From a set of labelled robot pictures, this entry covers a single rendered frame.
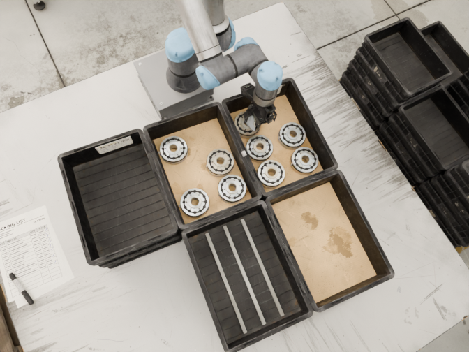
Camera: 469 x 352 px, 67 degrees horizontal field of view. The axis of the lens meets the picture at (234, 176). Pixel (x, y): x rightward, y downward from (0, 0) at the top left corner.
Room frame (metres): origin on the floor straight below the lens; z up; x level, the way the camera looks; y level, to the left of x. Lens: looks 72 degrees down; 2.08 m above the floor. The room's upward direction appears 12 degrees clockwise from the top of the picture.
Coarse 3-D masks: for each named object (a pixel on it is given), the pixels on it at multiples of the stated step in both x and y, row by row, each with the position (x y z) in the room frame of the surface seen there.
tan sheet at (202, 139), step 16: (192, 128) 0.57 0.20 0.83; (208, 128) 0.58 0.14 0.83; (160, 144) 0.48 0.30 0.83; (192, 144) 0.50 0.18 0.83; (208, 144) 0.52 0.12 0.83; (224, 144) 0.53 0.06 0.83; (192, 160) 0.44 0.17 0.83; (176, 176) 0.37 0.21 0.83; (192, 176) 0.38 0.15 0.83; (208, 176) 0.39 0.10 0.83; (240, 176) 0.42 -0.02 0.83; (176, 192) 0.31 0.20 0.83; (208, 192) 0.33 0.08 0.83; (224, 208) 0.28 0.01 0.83
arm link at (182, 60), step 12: (168, 36) 0.81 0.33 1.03; (180, 36) 0.82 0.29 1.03; (168, 48) 0.76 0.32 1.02; (180, 48) 0.77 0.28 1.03; (192, 48) 0.78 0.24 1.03; (168, 60) 0.76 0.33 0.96; (180, 60) 0.74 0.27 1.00; (192, 60) 0.77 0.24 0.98; (180, 72) 0.74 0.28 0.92; (192, 72) 0.76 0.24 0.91
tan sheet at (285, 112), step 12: (276, 108) 0.73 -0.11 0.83; (288, 108) 0.74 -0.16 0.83; (276, 120) 0.68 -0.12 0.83; (288, 120) 0.69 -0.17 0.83; (264, 132) 0.61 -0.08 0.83; (276, 132) 0.63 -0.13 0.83; (276, 144) 0.58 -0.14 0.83; (276, 156) 0.52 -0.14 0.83; (288, 156) 0.53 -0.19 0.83; (288, 168) 0.49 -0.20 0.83; (288, 180) 0.44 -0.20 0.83
